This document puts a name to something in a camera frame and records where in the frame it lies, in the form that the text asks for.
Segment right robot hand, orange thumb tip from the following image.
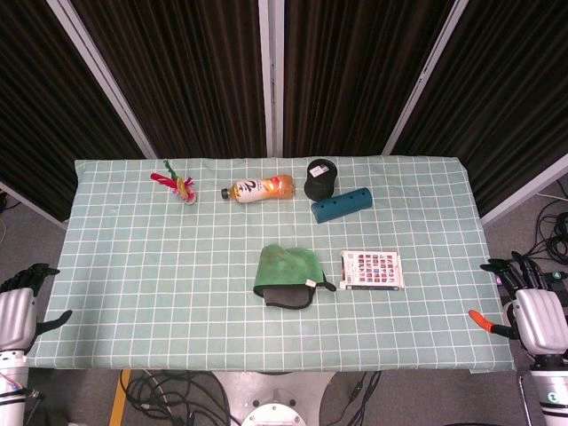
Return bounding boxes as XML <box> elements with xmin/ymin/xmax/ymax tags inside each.
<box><xmin>469</xmin><ymin>251</ymin><xmax>568</xmax><ymax>356</ymax></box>

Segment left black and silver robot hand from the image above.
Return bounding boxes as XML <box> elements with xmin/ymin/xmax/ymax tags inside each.
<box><xmin>0</xmin><ymin>263</ymin><xmax>73</xmax><ymax>354</ymax></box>

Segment green cloth black trim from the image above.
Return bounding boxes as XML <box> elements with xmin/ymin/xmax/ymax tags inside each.
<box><xmin>252</xmin><ymin>243</ymin><xmax>337</xmax><ymax>311</ymax></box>

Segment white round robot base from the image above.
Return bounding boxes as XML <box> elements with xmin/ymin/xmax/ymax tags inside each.
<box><xmin>211</xmin><ymin>371</ymin><xmax>335</xmax><ymax>426</ymax></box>

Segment flat printed card box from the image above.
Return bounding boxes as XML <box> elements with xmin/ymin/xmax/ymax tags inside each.
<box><xmin>339</xmin><ymin>249</ymin><xmax>405</xmax><ymax>292</ymax></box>

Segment black box with green light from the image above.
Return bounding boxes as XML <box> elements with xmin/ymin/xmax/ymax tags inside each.
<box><xmin>539</xmin><ymin>269</ymin><xmax>568</xmax><ymax>307</ymax></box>

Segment green checked tablecloth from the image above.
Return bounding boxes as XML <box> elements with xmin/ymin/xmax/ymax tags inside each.
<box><xmin>26</xmin><ymin>154</ymin><xmax>517</xmax><ymax>373</ymax></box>

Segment colourful feather shuttlecock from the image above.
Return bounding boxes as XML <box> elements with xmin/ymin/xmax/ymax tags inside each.
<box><xmin>149</xmin><ymin>159</ymin><xmax>199</xmax><ymax>206</ymax></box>

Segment teal block with holes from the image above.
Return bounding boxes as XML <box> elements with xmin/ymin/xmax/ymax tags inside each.
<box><xmin>310</xmin><ymin>186</ymin><xmax>374</xmax><ymax>225</ymax></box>

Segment dark pleated partition panel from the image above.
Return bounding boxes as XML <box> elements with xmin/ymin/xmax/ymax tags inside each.
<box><xmin>393</xmin><ymin>0</ymin><xmax>568</xmax><ymax>217</ymax></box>
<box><xmin>282</xmin><ymin>0</ymin><xmax>454</xmax><ymax>157</ymax></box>
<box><xmin>70</xmin><ymin>0</ymin><xmax>267</xmax><ymax>159</ymax></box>
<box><xmin>0</xmin><ymin>0</ymin><xmax>148</xmax><ymax>223</ymax></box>

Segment black mesh pen holder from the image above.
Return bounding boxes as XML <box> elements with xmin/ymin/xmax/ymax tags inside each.
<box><xmin>304</xmin><ymin>158</ymin><xmax>338</xmax><ymax>201</ymax></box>

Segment orange drink plastic bottle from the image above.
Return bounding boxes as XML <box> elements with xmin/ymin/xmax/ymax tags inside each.
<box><xmin>220</xmin><ymin>174</ymin><xmax>296</xmax><ymax>204</ymax></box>

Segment black floor cable bundle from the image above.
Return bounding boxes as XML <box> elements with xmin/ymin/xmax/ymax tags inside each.
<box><xmin>119</xmin><ymin>370</ymin><xmax>232</xmax><ymax>426</ymax></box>
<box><xmin>527</xmin><ymin>194</ymin><xmax>568</xmax><ymax>272</ymax></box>

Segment grey partition frame post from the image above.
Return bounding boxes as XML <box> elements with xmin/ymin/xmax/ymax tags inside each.
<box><xmin>46</xmin><ymin>0</ymin><xmax>159</xmax><ymax>159</ymax></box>
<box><xmin>258</xmin><ymin>0</ymin><xmax>285</xmax><ymax>157</ymax></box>
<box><xmin>0</xmin><ymin>179</ymin><xmax>68</xmax><ymax>230</ymax></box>
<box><xmin>480</xmin><ymin>153</ymin><xmax>568</xmax><ymax>227</ymax></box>
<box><xmin>382</xmin><ymin>0</ymin><xmax>469</xmax><ymax>156</ymax></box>

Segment black cable with adapter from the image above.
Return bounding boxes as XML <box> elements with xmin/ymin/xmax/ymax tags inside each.
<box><xmin>345</xmin><ymin>371</ymin><xmax>383</xmax><ymax>426</ymax></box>

